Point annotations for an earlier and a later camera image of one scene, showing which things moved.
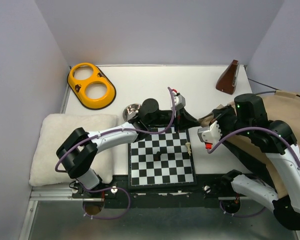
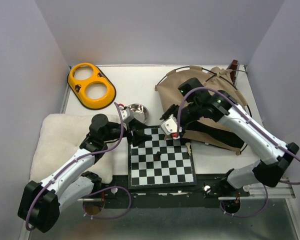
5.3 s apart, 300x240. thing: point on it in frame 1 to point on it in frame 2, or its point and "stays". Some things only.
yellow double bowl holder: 91,86 stays
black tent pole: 265,86 to 235,88
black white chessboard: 163,158 stays
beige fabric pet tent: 282,106 to 216,79
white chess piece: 188,144 stays
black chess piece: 157,156 stays
